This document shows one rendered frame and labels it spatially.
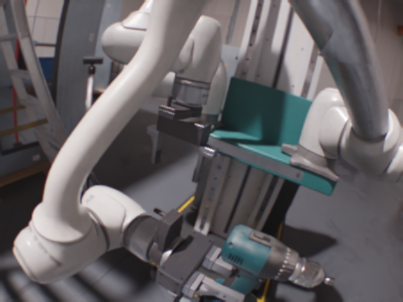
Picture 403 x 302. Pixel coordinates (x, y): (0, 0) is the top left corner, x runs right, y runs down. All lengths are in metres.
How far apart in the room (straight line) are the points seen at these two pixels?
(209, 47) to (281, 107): 0.45
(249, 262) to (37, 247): 0.31
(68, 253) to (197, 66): 0.42
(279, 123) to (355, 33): 0.59
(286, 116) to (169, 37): 0.60
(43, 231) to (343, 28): 0.50
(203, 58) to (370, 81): 0.33
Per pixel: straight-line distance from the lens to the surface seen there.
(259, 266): 0.31
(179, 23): 0.34
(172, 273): 0.37
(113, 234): 0.42
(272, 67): 0.92
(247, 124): 0.86
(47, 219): 0.34
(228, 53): 6.65
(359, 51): 0.34
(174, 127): 0.51
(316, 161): 0.70
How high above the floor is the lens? 1.16
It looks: 22 degrees down
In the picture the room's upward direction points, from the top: 13 degrees clockwise
